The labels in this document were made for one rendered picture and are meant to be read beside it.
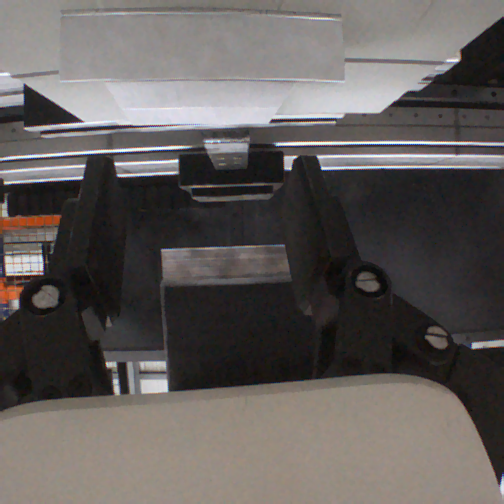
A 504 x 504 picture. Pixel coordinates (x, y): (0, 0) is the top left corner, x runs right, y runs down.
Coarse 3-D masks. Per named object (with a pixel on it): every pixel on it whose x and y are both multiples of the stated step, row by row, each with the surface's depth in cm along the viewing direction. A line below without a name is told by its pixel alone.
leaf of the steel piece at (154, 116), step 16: (128, 112) 20; (144, 112) 20; (160, 112) 21; (176, 112) 21; (192, 112) 21; (208, 112) 21; (224, 112) 21; (240, 112) 21; (256, 112) 21; (272, 112) 22
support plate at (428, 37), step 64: (0, 0) 9; (64, 0) 10; (128, 0) 10; (192, 0) 10; (256, 0) 10; (320, 0) 10; (384, 0) 10; (448, 0) 10; (0, 64) 13; (384, 64) 15
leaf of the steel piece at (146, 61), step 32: (64, 32) 10; (96, 32) 10; (128, 32) 10; (160, 32) 11; (192, 32) 11; (224, 32) 11; (256, 32) 11; (288, 32) 11; (320, 32) 11; (64, 64) 10; (96, 64) 10; (128, 64) 10; (160, 64) 11; (192, 64) 11; (224, 64) 11; (256, 64) 11; (288, 64) 11; (320, 64) 11; (128, 96) 18; (160, 96) 18; (192, 96) 18; (224, 96) 18; (256, 96) 19
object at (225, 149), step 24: (216, 144) 29; (240, 144) 29; (192, 168) 42; (216, 168) 41; (240, 168) 42; (264, 168) 43; (192, 192) 44; (216, 192) 44; (240, 192) 44; (264, 192) 44
